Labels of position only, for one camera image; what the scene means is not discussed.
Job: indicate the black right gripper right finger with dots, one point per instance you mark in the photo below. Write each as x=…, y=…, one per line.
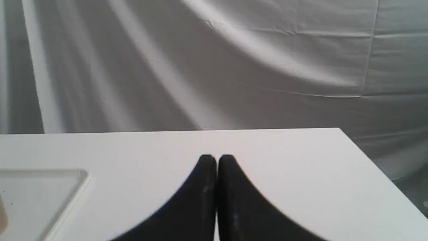
x=244, y=214

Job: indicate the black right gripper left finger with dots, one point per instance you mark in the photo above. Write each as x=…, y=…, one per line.
x=189, y=215

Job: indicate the white rectangular plastic tray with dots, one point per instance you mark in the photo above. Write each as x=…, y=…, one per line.
x=36, y=202

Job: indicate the grey fabric backdrop curtain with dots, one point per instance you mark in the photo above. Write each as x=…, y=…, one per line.
x=70, y=66

